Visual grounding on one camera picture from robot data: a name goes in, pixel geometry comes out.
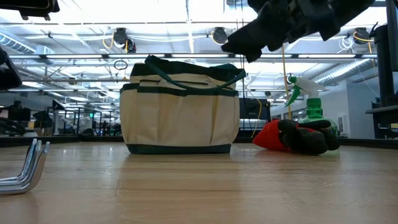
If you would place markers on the beige green canvas gardening bag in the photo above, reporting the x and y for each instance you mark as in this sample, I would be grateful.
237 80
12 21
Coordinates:
177 121

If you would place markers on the background robot cell frame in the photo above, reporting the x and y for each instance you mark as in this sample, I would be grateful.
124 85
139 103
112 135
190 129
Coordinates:
62 118

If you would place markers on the black background workstation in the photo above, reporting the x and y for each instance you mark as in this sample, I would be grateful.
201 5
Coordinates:
18 113

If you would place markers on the black aluminium table frame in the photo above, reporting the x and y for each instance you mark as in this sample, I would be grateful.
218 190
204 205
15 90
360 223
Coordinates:
62 141

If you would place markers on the grey side desk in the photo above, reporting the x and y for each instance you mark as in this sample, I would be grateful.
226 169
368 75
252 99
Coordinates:
382 113

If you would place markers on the black monitor on stand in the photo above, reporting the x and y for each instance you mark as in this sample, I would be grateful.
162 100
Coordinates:
384 62

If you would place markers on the green spray bottle white nozzle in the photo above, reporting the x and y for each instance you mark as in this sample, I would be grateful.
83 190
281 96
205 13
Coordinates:
314 107

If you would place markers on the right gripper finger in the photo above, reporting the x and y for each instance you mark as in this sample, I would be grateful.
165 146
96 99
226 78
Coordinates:
261 34

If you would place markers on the red black gardening gloves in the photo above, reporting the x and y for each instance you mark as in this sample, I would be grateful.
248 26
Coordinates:
270 137

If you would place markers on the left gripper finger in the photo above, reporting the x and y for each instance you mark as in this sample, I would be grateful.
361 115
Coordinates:
7 74

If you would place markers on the black background monitor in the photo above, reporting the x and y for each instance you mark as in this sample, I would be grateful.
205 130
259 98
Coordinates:
255 109

